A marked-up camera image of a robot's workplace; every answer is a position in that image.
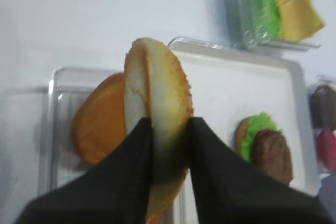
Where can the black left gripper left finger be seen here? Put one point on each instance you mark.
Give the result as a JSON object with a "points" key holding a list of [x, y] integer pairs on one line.
{"points": [[114, 191]]}

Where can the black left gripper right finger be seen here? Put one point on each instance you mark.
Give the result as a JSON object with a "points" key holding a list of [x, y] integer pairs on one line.
{"points": [[229, 190]]}

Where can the sesame bun top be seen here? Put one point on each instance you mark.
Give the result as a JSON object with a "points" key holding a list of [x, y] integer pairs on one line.
{"points": [[155, 86]]}

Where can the clear lettuce cheese container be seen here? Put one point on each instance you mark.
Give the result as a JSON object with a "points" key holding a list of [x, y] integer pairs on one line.
{"points": [[224, 22]]}

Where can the yellow cheese slice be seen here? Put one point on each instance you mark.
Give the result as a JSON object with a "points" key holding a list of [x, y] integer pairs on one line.
{"points": [[300, 19]]}

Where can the brown patty on tray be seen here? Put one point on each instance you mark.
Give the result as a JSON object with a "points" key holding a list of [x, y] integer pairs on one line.
{"points": [[271, 155]]}

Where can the bottom bun on tray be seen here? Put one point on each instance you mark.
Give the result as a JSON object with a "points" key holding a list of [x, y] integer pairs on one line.
{"points": [[240, 134]]}

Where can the plain orange bottom bun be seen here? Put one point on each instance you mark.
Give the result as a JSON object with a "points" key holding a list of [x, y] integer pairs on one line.
{"points": [[98, 126]]}

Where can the green lettuce on tray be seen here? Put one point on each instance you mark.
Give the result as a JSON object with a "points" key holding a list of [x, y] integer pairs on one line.
{"points": [[256, 124]]}

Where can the white serving tray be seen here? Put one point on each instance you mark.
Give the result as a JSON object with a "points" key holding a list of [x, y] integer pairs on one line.
{"points": [[228, 86]]}

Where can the red tomato slice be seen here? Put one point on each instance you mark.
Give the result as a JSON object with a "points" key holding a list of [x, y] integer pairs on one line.
{"points": [[325, 143]]}

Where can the clear plastic bun container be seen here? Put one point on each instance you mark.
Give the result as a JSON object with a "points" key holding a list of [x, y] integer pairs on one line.
{"points": [[69, 88]]}

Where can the brown meat patty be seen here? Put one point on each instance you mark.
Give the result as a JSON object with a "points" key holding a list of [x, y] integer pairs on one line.
{"points": [[322, 105]]}

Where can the clear patty tomato container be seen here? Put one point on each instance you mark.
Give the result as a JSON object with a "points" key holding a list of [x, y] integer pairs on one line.
{"points": [[321, 79]]}

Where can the green lettuce leaf in container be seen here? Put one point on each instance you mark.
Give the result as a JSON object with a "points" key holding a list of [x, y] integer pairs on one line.
{"points": [[260, 20]]}

